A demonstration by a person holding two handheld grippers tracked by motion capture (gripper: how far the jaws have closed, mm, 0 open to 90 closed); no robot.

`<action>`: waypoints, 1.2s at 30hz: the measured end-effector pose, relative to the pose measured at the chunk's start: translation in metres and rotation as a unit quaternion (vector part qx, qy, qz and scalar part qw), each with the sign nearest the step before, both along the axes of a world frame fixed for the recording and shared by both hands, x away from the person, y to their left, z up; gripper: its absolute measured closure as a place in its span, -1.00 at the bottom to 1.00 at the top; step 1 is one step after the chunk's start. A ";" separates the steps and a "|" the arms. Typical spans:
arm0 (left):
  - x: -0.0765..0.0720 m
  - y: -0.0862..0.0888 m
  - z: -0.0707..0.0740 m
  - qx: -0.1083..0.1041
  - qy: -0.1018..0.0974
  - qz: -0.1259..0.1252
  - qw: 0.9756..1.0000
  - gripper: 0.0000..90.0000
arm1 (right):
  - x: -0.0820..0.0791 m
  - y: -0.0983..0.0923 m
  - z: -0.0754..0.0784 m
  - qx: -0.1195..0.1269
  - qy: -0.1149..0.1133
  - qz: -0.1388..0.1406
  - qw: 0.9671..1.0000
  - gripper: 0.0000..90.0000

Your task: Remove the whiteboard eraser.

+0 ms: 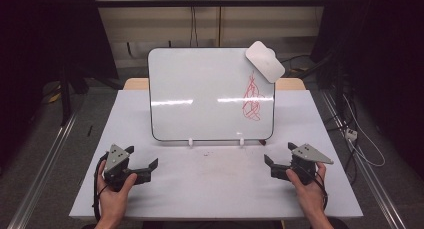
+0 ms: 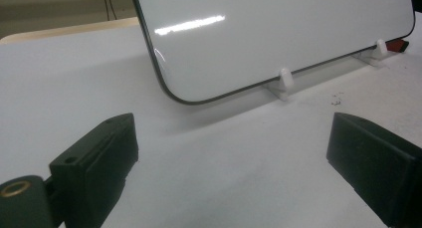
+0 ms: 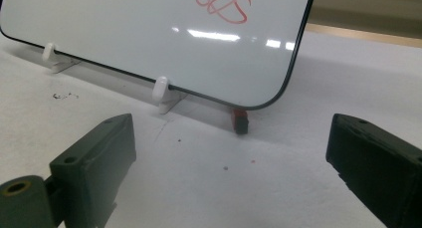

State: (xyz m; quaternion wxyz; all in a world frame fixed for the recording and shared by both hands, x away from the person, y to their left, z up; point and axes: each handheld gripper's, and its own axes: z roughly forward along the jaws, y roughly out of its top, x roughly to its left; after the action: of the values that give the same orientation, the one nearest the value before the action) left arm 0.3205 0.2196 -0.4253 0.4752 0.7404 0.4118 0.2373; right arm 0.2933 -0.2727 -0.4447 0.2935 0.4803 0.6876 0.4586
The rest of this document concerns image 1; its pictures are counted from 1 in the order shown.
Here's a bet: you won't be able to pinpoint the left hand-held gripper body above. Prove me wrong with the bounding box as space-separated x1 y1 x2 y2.
101 143 153 193

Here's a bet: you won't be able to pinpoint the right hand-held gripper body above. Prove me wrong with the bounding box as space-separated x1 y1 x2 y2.
270 143 335 186

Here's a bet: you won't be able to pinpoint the white whiteboard eraser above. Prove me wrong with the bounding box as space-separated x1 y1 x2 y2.
245 40 286 84

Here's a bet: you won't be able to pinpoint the person's left hand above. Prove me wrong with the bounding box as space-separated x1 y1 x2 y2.
96 160 138 224

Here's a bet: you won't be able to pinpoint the person's right hand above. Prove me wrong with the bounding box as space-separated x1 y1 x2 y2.
285 161 329 220

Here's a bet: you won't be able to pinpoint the white power strip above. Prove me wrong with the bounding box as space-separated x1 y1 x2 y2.
345 128 359 142

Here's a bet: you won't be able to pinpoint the wooden table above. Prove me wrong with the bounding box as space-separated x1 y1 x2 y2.
123 77 306 91

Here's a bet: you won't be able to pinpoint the black metal stand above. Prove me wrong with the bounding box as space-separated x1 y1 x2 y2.
59 63 74 127

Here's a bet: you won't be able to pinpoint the white whiteboard with black rim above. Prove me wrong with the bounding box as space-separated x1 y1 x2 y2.
147 47 276 143

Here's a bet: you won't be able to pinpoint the black curtain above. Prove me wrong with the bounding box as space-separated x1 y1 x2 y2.
311 0 424 172
0 0 119 177

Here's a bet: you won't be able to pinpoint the black horizontal bar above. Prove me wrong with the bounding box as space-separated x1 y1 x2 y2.
94 0 327 8

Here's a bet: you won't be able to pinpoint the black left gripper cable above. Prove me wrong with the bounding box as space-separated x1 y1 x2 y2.
92 152 110 222

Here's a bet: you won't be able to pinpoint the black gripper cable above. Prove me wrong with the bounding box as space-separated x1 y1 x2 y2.
301 167 330 211
92 152 110 222

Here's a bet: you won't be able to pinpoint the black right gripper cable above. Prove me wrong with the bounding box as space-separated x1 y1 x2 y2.
301 167 330 211

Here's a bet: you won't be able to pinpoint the black floor cables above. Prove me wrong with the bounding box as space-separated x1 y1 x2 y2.
324 88 359 187

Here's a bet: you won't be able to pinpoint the aluminium floor rail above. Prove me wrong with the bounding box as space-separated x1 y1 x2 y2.
7 113 79 229
321 90 408 229

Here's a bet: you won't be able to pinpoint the white cable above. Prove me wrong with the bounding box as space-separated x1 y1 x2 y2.
342 94 387 168

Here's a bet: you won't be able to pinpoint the black hanging cables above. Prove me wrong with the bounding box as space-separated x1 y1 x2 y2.
189 0 199 49

